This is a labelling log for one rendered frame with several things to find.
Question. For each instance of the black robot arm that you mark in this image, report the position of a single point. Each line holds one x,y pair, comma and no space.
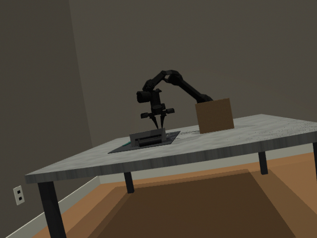
175,78

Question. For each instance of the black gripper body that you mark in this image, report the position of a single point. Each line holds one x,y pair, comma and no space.
151,115

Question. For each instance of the dark grey rectangular mat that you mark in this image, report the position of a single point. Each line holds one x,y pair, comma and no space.
169,139

